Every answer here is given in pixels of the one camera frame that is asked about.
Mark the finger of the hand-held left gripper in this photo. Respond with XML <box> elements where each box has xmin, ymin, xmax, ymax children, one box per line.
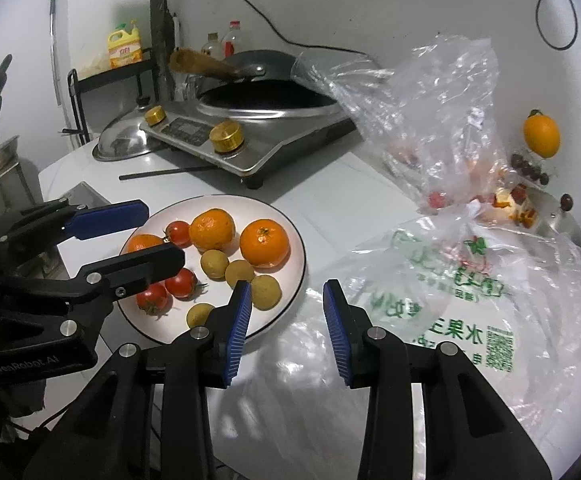
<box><xmin>0</xmin><ymin>244</ymin><xmax>186</xmax><ymax>331</ymax></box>
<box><xmin>0</xmin><ymin>199</ymin><xmax>150</xmax><ymax>256</ymax></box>

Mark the dark oil bottle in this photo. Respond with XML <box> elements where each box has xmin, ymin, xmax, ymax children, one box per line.
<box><xmin>201</xmin><ymin>32</ymin><xmax>224</xmax><ymax>61</ymax></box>

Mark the black cooker cable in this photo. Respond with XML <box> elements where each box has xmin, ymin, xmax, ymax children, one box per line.
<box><xmin>207</xmin><ymin>0</ymin><xmax>371</xmax><ymax>57</ymax></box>

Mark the black range hood cable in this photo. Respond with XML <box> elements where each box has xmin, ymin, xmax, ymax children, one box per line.
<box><xmin>535</xmin><ymin>0</ymin><xmax>578</xmax><ymax>52</ymax></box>

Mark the large orange with leaf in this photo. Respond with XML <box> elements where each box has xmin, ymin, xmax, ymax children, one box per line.
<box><xmin>523</xmin><ymin>108</ymin><xmax>561</xmax><ymax>158</ymax></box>

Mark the white plate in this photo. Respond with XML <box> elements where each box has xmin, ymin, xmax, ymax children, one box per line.
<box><xmin>117</xmin><ymin>195</ymin><xmax>307</xmax><ymax>346</ymax></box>

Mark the clear crumpled plastic bag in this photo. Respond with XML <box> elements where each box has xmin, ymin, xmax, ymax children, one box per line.
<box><xmin>290</xmin><ymin>34</ymin><xmax>501</xmax><ymax>213</ymax></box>

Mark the plain steel pot lid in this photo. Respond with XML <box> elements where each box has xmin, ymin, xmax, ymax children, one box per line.
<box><xmin>92</xmin><ymin>109</ymin><xmax>166</xmax><ymax>162</ymax></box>

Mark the tangerine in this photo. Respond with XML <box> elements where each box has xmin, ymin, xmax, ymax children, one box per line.
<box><xmin>239</xmin><ymin>218</ymin><xmax>291</xmax><ymax>268</ymax></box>
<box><xmin>189</xmin><ymin>208</ymin><xmax>236</xmax><ymax>253</ymax></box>
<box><xmin>126</xmin><ymin>233</ymin><xmax>164</xmax><ymax>255</ymax></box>

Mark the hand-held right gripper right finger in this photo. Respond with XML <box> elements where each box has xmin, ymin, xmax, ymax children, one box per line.
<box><xmin>323</xmin><ymin>280</ymin><xmax>554</xmax><ymax>480</ymax></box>

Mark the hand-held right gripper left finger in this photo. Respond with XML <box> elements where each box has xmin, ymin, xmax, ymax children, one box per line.
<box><xmin>23</xmin><ymin>280</ymin><xmax>254</xmax><ymax>480</ymax></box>

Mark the green printed plastic bag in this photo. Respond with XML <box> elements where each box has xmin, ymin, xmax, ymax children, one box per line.
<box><xmin>265</xmin><ymin>202</ymin><xmax>581</xmax><ymax>466</ymax></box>

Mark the yellow longan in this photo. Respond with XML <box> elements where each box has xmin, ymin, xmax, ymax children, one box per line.
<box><xmin>250</xmin><ymin>275</ymin><xmax>282</xmax><ymax>311</ymax></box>
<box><xmin>186</xmin><ymin>303</ymin><xmax>216</xmax><ymax>330</ymax></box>
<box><xmin>225</xmin><ymin>259</ymin><xmax>256</xmax><ymax>288</ymax></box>
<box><xmin>200</xmin><ymin>250</ymin><xmax>230</xmax><ymax>281</ymax></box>

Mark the red tomato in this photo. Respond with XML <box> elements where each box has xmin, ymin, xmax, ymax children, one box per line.
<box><xmin>135</xmin><ymin>282</ymin><xmax>174</xmax><ymax>317</ymax></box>
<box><xmin>164</xmin><ymin>267</ymin><xmax>206</xmax><ymax>301</ymax></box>
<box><xmin>164</xmin><ymin>220</ymin><xmax>192</xmax><ymax>249</ymax></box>

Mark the black wok with wooden handle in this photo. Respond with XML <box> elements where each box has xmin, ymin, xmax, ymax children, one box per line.
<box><xmin>169</xmin><ymin>47</ymin><xmax>301</xmax><ymax>86</ymax></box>

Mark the steel lid with brown knob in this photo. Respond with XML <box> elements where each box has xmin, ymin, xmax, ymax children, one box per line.
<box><xmin>518</xmin><ymin>187</ymin><xmax>581</xmax><ymax>263</ymax></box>

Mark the red cap bottle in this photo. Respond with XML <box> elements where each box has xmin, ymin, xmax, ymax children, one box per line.
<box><xmin>220</xmin><ymin>21</ymin><xmax>244</xmax><ymax>58</ymax></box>

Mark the steel cup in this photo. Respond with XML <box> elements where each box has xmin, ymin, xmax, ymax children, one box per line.
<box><xmin>173</xmin><ymin>74</ymin><xmax>201</xmax><ymax>103</ymax></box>

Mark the black shelf rack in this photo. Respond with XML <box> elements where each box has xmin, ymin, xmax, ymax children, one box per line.
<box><xmin>67</xmin><ymin>57</ymin><xmax>161</xmax><ymax>145</ymax></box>

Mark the steel basin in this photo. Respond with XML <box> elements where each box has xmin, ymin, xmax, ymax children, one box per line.
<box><xmin>0</xmin><ymin>135</ymin><xmax>21</xmax><ymax>173</ymax></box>

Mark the pile of dark red fruits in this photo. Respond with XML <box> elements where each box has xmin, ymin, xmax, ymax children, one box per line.
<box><xmin>511</xmin><ymin>152</ymin><xmax>551</xmax><ymax>186</ymax></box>

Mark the grey metal block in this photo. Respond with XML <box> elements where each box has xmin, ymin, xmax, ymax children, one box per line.
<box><xmin>64</xmin><ymin>181</ymin><xmax>112</xmax><ymax>208</ymax></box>

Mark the black umbrella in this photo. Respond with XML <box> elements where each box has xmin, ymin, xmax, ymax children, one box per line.
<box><xmin>163</xmin><ymin>0</ymin><xmax>181</xmax><ymax>106</ymax></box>

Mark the orange peel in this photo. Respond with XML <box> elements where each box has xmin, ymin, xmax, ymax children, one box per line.
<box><xmin>491</xmin><ymin>185</ymin><xmax>539</xmax><ymax>226</ymax></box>

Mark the black chopstick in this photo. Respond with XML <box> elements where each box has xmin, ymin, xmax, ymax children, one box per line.
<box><xmin>119</xmin><ymin>162</ymin><xmax>232</xmax><ymax>181</ymax></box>

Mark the silver induction cooker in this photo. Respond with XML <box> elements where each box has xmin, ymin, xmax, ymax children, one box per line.
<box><xmin>140</xmin><ymin>80</ymin><xmax>359</xmax><ymax>190</ymax></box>

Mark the yellow detergent bottle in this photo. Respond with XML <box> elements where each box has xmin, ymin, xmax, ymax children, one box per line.
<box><xmin>108</xmin><ymin>20</ymin><xmax>144</xmax><ymax>70</ymax></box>

